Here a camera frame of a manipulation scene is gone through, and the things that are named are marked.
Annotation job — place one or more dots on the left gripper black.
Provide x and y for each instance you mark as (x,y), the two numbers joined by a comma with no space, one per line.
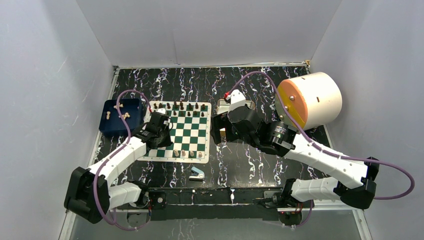
(168,141)

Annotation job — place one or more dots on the green white chess board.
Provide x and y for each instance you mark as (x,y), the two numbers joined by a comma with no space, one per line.
(188,133)

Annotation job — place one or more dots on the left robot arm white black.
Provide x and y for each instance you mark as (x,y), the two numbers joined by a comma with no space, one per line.
(91,193)

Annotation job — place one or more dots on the light blue white stapler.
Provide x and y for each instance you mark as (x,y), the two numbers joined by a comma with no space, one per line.
(196,174)

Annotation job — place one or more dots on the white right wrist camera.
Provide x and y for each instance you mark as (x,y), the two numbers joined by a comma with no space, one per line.
(235,99)

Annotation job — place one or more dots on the white cylinder orange yellow face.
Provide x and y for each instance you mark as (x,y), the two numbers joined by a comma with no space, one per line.
(312,100)

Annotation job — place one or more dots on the gold rimmed metal tin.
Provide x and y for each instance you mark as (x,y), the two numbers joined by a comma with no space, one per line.
(223,106)

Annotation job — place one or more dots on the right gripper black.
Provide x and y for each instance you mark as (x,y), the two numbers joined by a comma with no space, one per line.
(219,121)

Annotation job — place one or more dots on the light wooden pawn in tray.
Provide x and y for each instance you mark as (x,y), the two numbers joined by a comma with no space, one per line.
(126,115)

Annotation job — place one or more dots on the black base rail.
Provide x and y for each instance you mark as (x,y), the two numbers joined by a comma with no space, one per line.
(224,203)

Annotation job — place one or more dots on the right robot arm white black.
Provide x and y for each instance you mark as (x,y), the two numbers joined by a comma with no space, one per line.
(353,183)

